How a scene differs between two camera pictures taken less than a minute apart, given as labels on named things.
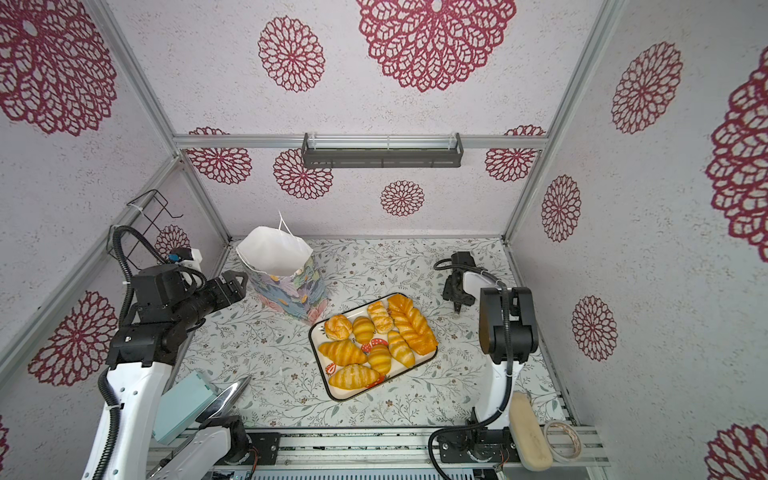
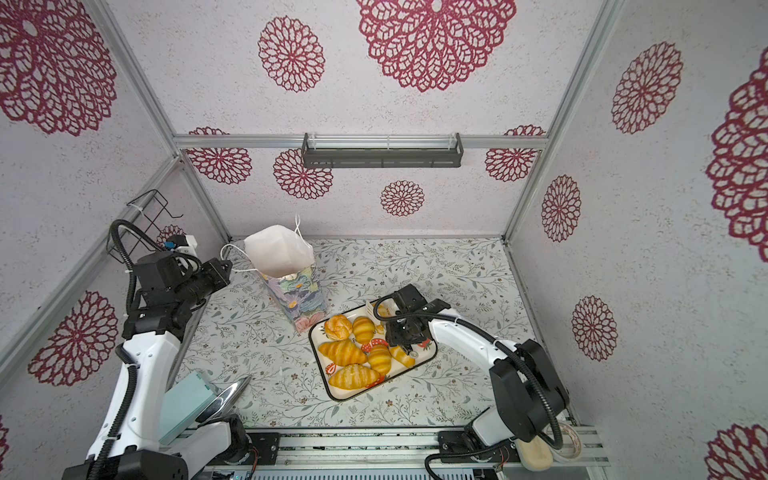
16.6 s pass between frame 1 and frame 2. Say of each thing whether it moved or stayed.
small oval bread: stayed
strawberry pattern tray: stayed
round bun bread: stayed
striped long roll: stayed
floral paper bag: moved
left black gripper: moved
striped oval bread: stayed
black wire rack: stayed
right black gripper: moved
